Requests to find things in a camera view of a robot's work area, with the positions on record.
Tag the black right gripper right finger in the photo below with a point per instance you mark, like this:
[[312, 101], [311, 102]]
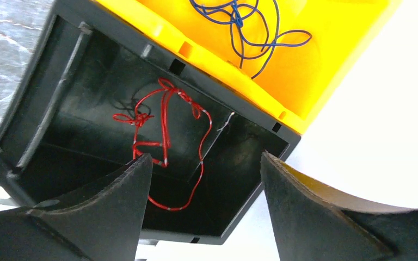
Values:
[[314, 221]]

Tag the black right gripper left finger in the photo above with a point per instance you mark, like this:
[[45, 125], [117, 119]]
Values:
[[99, 221]]

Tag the black storage bin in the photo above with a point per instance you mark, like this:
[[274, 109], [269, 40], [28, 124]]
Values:
[[87, 92]]

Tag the yellow storage bin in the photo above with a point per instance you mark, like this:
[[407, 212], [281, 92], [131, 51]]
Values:
[[285, 57]]

